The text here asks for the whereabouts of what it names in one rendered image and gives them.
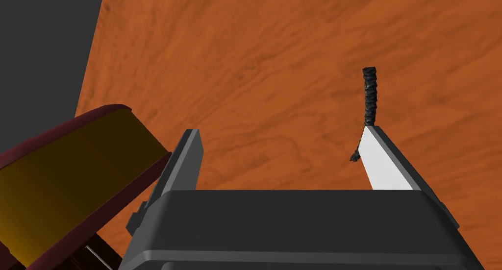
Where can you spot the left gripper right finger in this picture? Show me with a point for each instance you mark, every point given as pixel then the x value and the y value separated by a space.
pixel 386 164

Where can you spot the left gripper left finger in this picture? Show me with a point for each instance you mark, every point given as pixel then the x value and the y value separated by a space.
pixel 183 166

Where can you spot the yellow book with maroon cover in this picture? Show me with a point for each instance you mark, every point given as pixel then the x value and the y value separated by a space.
pixel 66 183

